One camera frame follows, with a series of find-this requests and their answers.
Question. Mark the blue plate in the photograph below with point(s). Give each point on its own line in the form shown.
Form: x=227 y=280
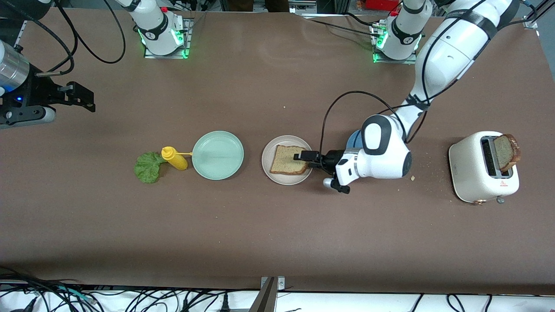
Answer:
x=353 y=141

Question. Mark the white toaster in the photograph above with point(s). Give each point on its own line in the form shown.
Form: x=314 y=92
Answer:
x=468 y=173

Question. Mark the beige plate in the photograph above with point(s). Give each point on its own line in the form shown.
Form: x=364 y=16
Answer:
x=286 y=180

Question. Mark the yellow mustard squeeze bottle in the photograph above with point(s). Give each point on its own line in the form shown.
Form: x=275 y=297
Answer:
x=175 y=160

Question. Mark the black power plug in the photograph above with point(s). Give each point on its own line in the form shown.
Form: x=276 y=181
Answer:
x=225 y=305

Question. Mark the green plate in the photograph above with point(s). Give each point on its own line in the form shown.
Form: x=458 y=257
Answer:
x=217 y=156

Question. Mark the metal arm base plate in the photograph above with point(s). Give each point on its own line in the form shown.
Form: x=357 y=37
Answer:
x=407 y=61
x=187 y=43

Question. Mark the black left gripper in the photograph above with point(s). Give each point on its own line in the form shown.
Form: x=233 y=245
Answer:
x=334 y=159

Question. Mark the dark aluminium bar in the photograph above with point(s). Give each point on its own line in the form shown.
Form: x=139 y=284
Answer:
x=265 y=299

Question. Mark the brown bread slice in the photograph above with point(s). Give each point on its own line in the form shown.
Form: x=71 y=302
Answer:
x=284 y=162

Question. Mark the bread slice dark crust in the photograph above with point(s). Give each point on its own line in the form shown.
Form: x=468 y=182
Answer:
x=507 y=151

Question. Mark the red background box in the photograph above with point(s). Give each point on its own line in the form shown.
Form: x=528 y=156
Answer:
x=381 y=4

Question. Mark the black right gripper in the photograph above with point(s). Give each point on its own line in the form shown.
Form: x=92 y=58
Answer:
x=38 y=96

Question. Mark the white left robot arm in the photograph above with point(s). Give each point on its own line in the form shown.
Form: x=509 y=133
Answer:
x=451 y=56

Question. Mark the green lettuce leaf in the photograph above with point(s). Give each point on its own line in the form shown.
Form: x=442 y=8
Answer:
x=147 y=169

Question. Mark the small metal bracket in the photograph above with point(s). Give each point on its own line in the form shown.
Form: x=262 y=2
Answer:
x=282 y=284

